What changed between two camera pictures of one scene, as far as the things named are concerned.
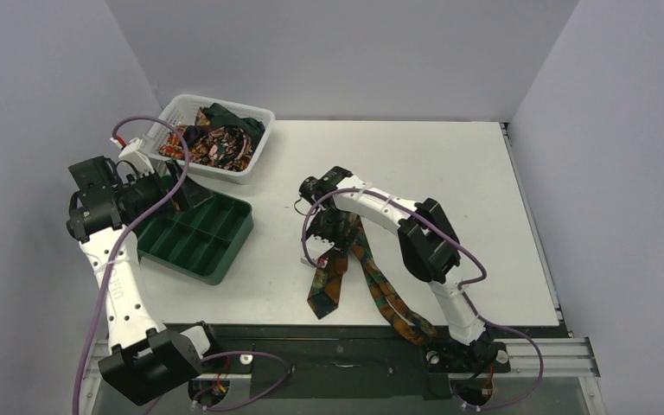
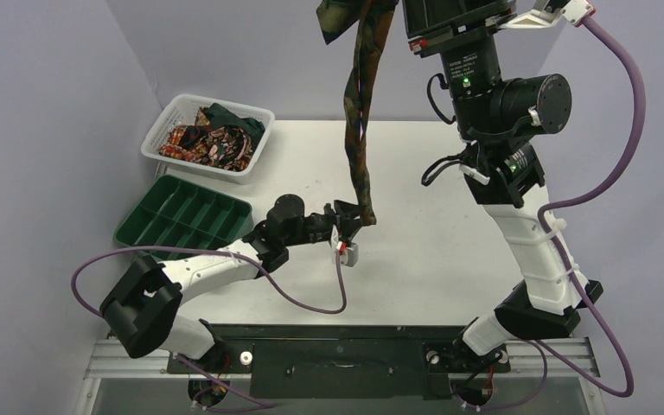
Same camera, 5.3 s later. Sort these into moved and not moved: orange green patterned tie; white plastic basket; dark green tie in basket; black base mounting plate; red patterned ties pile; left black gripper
Moved: orange green patterned tie; left black gripper
Not moved: black base mounting plate; red patterned ties pile; white plastic basket; dark green tie in basket
